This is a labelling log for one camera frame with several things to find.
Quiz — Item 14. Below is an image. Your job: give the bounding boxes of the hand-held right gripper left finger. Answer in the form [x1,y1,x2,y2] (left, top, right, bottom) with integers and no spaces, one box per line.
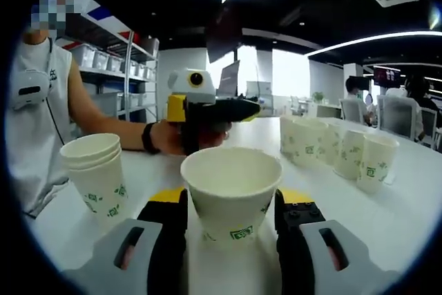
[61,186,189,295]

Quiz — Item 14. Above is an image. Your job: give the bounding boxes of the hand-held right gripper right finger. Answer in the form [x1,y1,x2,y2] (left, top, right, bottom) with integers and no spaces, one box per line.
[274,187,403,295]

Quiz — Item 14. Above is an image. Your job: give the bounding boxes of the green printed white paper cup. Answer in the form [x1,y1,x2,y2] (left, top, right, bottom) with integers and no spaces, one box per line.
[180,146,283,251]

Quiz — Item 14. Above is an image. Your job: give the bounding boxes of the cluster of white paper cups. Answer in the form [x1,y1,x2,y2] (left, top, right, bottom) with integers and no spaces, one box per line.
[278,116,401,195]

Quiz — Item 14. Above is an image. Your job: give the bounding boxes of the nested stack of paper cups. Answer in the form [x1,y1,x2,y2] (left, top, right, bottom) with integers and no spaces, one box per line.
[59,132,129,238]

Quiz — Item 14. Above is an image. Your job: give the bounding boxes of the person's left hand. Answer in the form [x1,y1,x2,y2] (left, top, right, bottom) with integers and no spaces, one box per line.
[154,120,233,155]

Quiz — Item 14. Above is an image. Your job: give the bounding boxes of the dark desk monitor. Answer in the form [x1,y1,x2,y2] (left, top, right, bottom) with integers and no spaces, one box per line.
[219,60,242,98]

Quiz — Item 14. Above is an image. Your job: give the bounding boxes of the black wristband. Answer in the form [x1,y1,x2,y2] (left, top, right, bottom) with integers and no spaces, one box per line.
[141,122,162,155]

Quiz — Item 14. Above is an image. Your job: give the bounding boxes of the white cabinet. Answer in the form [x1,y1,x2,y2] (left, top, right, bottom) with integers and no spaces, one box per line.
[245,80,273,97]

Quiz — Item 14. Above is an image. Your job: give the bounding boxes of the hanging dark screen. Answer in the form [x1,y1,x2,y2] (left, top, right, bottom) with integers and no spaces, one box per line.
[206,27,243,65]

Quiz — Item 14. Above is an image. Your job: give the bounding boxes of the metal storage shelf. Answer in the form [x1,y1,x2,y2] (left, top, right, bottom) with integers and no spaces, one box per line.
[55,11,160,130]

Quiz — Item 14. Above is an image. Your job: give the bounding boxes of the white table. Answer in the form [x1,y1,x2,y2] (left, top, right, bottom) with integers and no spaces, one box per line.
[26,117,442,295]

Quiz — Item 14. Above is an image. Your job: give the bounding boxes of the group of white storage bins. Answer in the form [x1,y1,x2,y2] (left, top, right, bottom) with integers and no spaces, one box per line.
[70,42,157,82]

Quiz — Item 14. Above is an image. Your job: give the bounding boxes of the red blue striped board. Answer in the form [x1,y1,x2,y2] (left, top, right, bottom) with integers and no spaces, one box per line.
[79,1,141,46]

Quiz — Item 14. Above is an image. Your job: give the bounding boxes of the white mesh office chair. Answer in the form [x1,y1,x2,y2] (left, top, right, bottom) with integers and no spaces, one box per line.
[377,95,423,141]
[339,98,364,124]

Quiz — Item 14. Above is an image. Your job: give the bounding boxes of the black monitor on stand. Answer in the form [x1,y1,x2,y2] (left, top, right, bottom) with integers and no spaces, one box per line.
[348,76,369,91]

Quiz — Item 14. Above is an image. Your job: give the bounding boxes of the white chest-worn device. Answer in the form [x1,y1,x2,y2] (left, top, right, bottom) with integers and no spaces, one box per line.
[9,68,49,111]

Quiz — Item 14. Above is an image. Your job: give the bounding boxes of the black device cable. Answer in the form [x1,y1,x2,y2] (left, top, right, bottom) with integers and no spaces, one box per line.
[44,37,66,146]

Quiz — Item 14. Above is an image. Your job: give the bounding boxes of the wall display screen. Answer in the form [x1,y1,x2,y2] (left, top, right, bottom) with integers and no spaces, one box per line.
[373,65,402,86]

